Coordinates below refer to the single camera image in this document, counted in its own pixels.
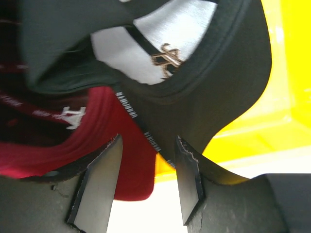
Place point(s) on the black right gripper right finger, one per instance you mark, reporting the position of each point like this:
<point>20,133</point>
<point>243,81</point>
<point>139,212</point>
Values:
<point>216,200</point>

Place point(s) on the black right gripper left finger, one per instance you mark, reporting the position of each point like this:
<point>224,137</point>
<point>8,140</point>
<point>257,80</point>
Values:
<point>76,198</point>

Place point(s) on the black baseball cap gold logo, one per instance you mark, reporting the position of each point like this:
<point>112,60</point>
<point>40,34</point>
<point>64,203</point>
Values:
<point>71,45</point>

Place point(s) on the red and black baseball cap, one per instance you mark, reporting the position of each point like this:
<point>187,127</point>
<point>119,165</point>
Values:
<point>40,134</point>

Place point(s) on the yellow plastic bin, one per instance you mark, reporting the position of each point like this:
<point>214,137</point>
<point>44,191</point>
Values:
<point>272,121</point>

